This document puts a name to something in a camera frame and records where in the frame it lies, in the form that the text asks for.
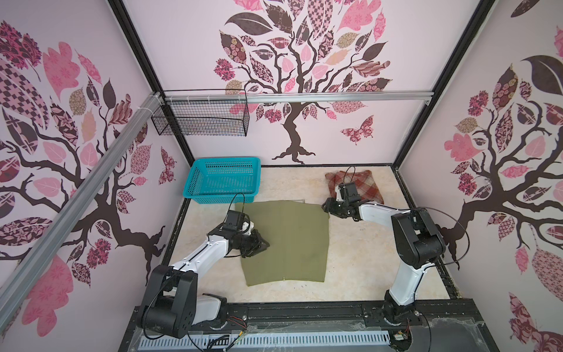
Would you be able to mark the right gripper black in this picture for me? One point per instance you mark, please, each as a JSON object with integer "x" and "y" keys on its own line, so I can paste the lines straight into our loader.
{"x": 330, "y": 206}

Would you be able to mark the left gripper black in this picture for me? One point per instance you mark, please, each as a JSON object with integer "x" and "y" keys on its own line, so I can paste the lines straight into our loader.
{"x": 257, "y": 246}

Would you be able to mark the red plaid skirt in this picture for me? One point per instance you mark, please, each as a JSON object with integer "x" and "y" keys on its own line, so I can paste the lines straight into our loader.
{"x": 364, "y": 181}

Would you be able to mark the olive green skirt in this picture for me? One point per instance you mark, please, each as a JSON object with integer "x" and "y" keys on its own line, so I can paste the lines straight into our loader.
{"x": 298, "y": 237}

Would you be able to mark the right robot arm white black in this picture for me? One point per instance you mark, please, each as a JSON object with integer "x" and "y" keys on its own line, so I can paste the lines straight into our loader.
{"x": 417, "y": 240}

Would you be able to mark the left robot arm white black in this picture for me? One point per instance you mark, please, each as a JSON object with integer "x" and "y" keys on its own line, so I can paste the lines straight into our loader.
{"x": 171, "y": 305}

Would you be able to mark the teal plastic basket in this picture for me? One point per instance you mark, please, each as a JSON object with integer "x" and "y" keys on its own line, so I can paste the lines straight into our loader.
{"x": 223, "y": 180}

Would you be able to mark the white slotted cable duct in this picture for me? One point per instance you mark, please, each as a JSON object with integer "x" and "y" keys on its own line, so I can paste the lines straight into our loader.
{"x": 263, "y": 341}

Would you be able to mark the black wire basket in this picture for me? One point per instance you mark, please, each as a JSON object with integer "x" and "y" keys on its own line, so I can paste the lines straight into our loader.
{"x": 203, "y": 112}

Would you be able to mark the aluminium rail back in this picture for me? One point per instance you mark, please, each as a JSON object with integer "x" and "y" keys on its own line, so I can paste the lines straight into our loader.
{"x": 328, "y": 97}

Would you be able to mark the aluminium rail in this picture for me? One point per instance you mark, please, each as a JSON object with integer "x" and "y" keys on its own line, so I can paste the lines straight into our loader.
{"x": 328, "y": 97}
{"x": 22, "y": 280}

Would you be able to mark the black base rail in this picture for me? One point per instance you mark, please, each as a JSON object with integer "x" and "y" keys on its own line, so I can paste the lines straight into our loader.
{"x": 435, "y": 325}

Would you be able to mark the aluminium rail left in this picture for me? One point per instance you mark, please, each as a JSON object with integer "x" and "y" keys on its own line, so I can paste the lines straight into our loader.
{"x": 22, "y": 280}

